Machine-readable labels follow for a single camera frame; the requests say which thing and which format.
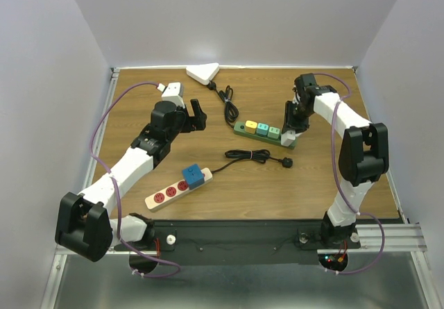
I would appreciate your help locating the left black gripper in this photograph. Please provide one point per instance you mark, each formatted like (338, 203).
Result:
(197, 123)

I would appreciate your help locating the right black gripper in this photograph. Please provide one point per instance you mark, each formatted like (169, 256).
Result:
(298, 126)

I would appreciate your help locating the green power strip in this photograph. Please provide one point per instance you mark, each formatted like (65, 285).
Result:
(239, 130)

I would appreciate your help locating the blue socket adapter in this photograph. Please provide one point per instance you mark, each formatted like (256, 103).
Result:
(193, 176)

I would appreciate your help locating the white red power strip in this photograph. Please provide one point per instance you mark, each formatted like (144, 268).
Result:
(172, 193)

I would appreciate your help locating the white square charger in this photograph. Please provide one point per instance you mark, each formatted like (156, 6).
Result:
(287, 138)

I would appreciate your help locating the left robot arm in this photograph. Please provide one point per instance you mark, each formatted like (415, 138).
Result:
(84, 225)

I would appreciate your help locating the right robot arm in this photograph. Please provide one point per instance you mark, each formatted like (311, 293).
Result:
(360, 162)

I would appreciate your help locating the green plug adapter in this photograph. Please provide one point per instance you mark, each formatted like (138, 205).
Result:
(273, 133)

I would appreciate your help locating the teal plug adapter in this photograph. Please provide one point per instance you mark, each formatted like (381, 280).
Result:
(262, 129)

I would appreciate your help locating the yellow plug adapter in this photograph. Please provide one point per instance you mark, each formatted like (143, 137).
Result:
(250, 127)

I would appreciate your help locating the white triangular adapter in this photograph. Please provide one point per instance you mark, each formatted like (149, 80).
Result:
(203, 73)

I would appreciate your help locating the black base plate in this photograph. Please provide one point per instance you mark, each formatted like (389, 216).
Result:
(244, 242)

